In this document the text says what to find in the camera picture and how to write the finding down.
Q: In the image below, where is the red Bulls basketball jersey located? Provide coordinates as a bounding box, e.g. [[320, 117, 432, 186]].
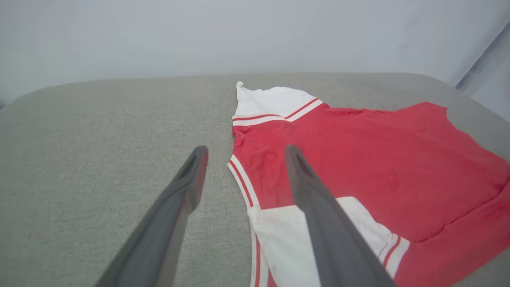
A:
[[227, 82, 510, 287]]

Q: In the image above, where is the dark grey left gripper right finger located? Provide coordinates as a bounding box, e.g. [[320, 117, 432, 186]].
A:
[[285, 144, 395, 287]]

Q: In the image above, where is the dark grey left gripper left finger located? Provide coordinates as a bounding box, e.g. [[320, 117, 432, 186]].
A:
[[96, 145, 209, 287]]

